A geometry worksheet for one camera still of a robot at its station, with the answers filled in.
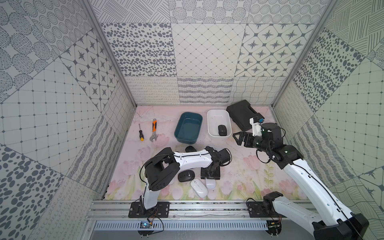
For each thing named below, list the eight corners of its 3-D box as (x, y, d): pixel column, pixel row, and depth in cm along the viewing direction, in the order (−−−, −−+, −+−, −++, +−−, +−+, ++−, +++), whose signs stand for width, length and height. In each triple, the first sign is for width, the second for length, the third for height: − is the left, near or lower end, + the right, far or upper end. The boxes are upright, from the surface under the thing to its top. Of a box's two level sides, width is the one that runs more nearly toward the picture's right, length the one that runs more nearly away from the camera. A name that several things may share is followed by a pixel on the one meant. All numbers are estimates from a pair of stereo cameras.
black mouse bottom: (179, 183, 84) (178, 182, 82) (177, 174, 88) (177, 172, 86) (195, 178, 86) (195, 177, 84) (193, 170, 89) (193, 168, 87)
